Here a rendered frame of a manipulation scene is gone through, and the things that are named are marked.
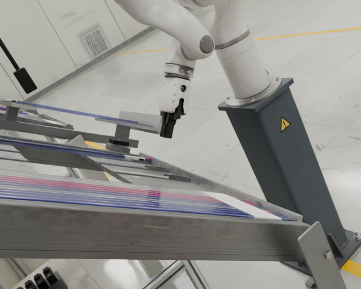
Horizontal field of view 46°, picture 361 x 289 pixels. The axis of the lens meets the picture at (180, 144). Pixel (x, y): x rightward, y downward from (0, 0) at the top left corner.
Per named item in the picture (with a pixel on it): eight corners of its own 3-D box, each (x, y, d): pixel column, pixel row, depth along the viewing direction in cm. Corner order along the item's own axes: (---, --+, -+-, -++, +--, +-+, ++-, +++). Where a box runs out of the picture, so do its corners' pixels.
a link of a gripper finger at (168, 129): (180, 116, 120) (175, 140, 120) (175, 115, 122) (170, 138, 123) (170, 114, 118) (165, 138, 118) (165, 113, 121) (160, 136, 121)
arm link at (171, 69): (200, 70, 119) (198, 81, 119) (184, 70, 127) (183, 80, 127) (174, 63, 115) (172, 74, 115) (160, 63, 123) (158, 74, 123)
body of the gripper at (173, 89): (198, 77, 119) (190, 117, 119) (180, 77, 127) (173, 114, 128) (175, 71, 115) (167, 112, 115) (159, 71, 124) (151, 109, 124)
